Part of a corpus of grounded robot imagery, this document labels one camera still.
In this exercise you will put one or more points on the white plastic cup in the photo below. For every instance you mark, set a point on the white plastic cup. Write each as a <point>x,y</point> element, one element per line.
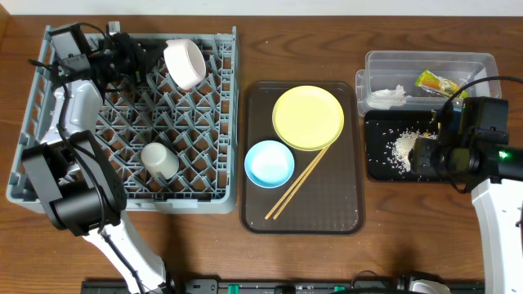
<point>160,161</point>

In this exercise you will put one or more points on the spilled rice pile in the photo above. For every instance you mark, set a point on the spilled rice pile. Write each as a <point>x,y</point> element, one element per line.
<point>397,146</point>

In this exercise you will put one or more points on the black waste tray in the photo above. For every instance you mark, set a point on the black waste tray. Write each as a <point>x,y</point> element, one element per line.
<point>376,121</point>

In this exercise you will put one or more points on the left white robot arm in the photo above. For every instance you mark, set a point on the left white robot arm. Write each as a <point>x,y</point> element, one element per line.
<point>75,182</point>

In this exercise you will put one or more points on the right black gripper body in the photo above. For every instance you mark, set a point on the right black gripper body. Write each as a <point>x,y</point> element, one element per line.
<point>419,155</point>

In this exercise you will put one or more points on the lower wooden chopstick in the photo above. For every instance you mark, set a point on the lower wooden chopstick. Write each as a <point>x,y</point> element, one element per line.
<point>300,185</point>

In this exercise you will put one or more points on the crumpled white tissue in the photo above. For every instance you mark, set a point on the crumpled white tissue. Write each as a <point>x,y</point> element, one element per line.
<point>387,98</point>

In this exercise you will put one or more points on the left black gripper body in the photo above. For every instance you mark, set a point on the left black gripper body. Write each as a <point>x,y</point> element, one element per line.
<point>133,57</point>

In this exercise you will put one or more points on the pink white bowl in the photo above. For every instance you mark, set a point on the pink white bowl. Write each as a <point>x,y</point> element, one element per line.
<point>185,62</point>

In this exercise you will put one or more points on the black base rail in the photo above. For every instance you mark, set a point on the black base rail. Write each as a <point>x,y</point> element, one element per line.
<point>364,282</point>

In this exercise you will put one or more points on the upper wooden chopstick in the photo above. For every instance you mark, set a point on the upper wooden chopstick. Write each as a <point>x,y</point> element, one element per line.
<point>294,183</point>

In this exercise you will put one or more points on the light blue bowl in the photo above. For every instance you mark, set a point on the light blue bowl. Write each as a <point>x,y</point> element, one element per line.
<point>269,164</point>

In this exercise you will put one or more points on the yellow plastic plate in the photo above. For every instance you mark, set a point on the yellow plastic plate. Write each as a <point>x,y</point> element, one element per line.
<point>308,118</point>

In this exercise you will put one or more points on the wooden chopstick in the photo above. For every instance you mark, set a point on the wooden chopstick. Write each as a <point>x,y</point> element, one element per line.
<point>300,185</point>
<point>294,183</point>

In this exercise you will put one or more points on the grey plastic dishwasher rack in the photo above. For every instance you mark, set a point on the grey plastic dishwasher rack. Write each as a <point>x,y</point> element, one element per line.
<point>198,125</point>

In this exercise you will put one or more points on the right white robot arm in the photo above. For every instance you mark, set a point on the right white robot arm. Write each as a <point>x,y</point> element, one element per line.
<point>497,201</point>

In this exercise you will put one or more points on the yellow green snack wrapper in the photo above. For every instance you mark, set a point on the yellow green snack wrapper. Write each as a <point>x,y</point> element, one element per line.
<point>430,82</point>

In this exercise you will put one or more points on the dark brown serving tray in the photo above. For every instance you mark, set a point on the dark brown serving tray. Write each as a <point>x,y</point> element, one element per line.
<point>331,201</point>

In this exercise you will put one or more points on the clear plastic bin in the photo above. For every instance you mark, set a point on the clear plastic bin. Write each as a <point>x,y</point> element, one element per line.
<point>387,69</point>

